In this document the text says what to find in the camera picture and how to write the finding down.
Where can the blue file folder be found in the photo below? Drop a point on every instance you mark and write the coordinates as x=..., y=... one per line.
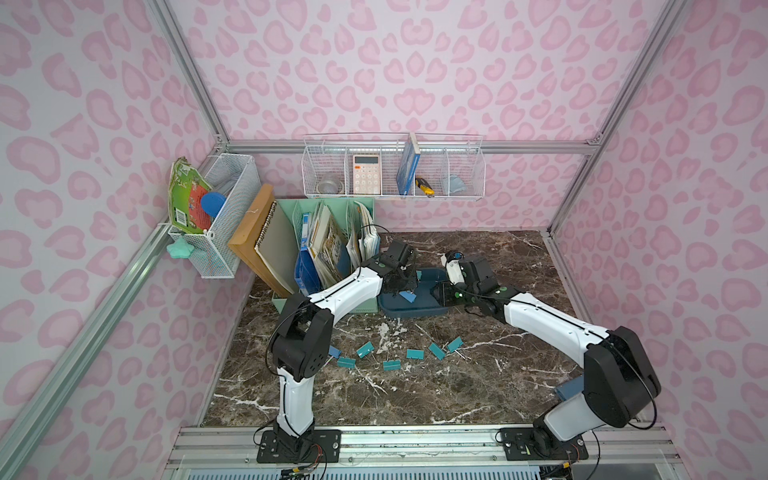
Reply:
x=307, y=270

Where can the brown cardboard folder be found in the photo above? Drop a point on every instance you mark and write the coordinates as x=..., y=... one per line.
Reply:
x=243, y=240

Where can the white papers stack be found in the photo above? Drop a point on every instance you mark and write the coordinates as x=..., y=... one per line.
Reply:
x=363, y=238

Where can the light blue cup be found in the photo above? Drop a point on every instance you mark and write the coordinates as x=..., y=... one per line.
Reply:
x=454, y=185

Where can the yellow cover magazine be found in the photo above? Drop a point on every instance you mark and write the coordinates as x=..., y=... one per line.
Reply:
x=327, y=246

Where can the yellow black small tool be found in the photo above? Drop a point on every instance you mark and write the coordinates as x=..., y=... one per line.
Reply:
x=424, y=186

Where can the green packaged card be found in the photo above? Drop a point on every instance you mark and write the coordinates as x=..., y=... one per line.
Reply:
x=186, y=189

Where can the white mesh side basket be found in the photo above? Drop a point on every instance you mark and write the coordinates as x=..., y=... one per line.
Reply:
x=236, y=176

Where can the green file organizer rack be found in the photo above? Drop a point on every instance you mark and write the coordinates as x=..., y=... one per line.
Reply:
x=294, y=208

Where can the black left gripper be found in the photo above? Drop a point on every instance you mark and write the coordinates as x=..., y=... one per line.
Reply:
x=402, y=278

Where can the white wire wall basket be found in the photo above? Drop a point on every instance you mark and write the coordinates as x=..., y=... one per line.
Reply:
x=330, y=156

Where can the white orange calculator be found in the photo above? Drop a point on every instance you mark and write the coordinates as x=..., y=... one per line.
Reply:
x=366, y=175

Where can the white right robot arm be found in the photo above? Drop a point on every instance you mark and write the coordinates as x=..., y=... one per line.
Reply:
x=619, y=380

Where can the blue book in basket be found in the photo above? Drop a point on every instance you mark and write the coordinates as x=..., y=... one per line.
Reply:
x=405, y=177

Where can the teal binder clip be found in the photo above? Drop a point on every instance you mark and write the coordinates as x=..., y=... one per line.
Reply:
x=437, y=351
x=415, y=354
x=392, y=365
x=349, y=363
x=365, y=350
x=454, y=345

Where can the mint star hook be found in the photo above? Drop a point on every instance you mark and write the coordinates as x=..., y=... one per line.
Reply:
x=180, y=248

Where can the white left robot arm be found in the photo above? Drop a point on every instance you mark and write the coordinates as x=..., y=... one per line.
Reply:
x=300, y=344

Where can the grey spiral notebook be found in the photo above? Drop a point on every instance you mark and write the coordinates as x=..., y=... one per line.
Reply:
x=277, y=249

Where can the clear tape roll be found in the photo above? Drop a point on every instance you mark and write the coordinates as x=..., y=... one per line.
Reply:
x=329, y=186

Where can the blue grey notebook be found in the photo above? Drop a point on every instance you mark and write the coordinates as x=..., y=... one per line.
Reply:
x=570, y=388

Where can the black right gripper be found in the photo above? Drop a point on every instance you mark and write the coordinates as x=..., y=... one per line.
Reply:
x=459, y=288

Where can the blue round disc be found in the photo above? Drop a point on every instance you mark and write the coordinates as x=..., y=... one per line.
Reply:
x=212, y=203

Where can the dark teal storage box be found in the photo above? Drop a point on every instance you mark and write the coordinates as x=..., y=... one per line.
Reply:
x=418, y=303

